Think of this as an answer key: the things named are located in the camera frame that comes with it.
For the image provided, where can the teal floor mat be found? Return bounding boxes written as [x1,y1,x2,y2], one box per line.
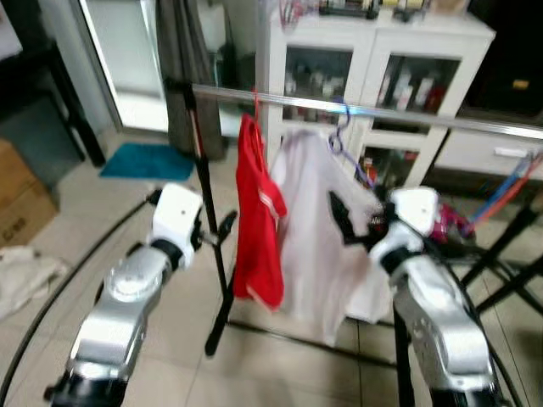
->
[99,142,198,181]

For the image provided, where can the pink vacuum cleaner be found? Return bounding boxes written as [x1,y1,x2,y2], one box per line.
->
[428,203,476,248]

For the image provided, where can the brown cardboard box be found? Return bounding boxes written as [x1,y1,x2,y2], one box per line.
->
[0,138,60,248]

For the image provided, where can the black clothes rack silver rail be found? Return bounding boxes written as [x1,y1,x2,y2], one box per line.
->
[164,76,543,407]

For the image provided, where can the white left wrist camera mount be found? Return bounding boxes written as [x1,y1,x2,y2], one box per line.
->
[151,182,205,255]

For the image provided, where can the glass door white frame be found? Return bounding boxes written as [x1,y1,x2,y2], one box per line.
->
[79,0,171,134]

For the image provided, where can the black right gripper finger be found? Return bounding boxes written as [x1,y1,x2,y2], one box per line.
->
[328,192,366,243]

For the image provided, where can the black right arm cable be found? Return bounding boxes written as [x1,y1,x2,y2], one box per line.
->
[420,237,527,407]

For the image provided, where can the white thin shirt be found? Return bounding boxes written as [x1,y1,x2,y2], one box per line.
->
[270,129,395,347]

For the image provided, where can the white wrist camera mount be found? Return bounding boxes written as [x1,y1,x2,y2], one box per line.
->
[389,187,440,247]
[151,182,205,255]

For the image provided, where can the grey curtain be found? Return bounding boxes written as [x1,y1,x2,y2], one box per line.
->
[155,0,228,162]

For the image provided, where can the black television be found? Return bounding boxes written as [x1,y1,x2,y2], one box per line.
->
[462,0,543,120]

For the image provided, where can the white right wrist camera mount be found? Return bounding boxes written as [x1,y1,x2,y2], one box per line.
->
[389,187,440,247]

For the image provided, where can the white low drawer cabinet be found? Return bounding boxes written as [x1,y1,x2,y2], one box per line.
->
[434,127,543,181]

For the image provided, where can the red shirt white trim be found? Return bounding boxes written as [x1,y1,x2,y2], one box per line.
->
[232,113,288,311]

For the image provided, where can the black side table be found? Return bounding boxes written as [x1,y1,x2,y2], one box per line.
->
[0,38,107,168]

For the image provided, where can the white glass-door cabinet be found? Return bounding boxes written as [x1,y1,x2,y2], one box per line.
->
[255,7,497,189]

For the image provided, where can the red wire hanger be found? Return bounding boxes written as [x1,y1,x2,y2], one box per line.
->
[250,87,264,128]
[475,151,543,226]

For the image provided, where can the purple wire hanger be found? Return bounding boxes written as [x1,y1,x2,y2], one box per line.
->
[327,96,376,189]

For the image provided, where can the white crumpled cloth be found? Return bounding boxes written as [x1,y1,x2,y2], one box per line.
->
[0,246,67,321]

